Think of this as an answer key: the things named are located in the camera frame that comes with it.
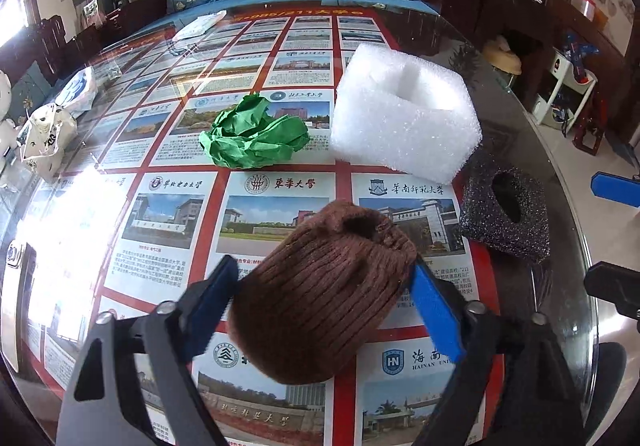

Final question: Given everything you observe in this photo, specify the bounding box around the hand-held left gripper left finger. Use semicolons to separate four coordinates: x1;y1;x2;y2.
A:
55;255;240;446

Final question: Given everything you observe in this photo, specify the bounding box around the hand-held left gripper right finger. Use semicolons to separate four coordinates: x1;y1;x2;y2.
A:
410;258;587;446

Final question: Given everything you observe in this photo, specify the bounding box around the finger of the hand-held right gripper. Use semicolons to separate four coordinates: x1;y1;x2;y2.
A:
590;171;640;208
583;261;640;322

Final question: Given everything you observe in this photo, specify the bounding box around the brown knit hat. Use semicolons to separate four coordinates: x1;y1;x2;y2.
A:
227;198;419;385

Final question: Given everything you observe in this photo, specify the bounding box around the small red stool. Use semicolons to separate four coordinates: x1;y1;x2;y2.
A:
572;98;607;157

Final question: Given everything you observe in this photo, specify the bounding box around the black foam block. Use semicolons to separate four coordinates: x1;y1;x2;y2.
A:
458;164;551;263

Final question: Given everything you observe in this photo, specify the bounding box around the white small shelf unit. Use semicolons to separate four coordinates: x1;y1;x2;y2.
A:
532;48;599;130

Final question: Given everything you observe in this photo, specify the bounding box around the bin with beige lid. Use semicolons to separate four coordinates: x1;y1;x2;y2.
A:
482;35;524;75

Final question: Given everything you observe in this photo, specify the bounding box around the pink plastic container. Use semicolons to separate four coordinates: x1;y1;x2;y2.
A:
579;0;609;30

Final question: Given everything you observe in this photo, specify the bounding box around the green crumpled paper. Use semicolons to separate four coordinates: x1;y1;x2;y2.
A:
198;93;311;171

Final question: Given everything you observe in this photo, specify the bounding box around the dark wooden side cabinet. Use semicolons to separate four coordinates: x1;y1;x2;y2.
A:
444;0;640;92

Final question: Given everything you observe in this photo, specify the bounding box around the white foam block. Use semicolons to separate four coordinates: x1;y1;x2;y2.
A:
329;42;482;185

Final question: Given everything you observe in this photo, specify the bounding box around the white printed plastic bag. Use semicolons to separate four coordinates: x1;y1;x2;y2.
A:
22;103;79;180

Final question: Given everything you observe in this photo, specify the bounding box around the blue and white plastic bag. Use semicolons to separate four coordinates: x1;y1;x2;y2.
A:
54;67;97;120

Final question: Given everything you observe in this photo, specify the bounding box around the white robot toy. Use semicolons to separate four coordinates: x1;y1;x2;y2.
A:
0;70;19;163

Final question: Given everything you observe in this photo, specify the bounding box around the teal floral cushion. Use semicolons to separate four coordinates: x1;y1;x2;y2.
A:
9;60;54;125

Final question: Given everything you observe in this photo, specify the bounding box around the white paper packet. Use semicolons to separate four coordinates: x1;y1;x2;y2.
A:
177;10;229;40

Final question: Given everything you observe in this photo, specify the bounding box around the dark carved wooden armchair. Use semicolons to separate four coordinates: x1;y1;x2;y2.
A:
0;15;107;128

